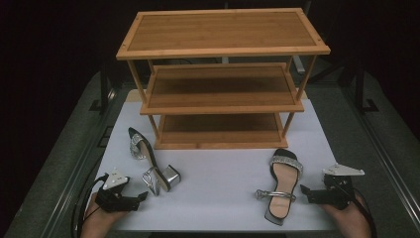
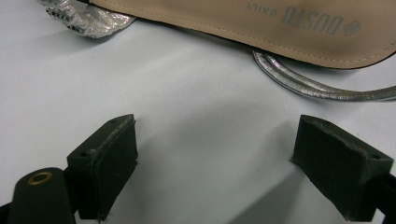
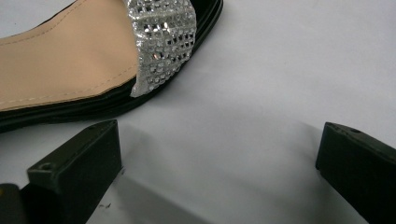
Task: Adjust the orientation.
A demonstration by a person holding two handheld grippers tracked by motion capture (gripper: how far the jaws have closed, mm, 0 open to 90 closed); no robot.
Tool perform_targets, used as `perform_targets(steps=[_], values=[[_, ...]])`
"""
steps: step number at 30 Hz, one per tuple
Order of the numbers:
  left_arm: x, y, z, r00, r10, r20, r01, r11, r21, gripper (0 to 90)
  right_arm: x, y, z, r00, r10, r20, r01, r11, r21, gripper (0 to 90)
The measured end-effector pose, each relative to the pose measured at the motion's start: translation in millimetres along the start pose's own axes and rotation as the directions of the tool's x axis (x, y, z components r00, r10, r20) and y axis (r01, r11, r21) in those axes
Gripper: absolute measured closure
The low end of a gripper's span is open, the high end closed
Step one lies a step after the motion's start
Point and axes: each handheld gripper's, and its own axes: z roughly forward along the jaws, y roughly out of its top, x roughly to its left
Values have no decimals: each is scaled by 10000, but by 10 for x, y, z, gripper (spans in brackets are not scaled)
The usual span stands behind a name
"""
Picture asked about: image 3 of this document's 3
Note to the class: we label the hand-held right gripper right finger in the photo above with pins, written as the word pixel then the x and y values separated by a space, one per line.
pixel 361 168

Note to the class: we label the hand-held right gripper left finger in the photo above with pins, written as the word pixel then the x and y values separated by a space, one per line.
pixel 77 168

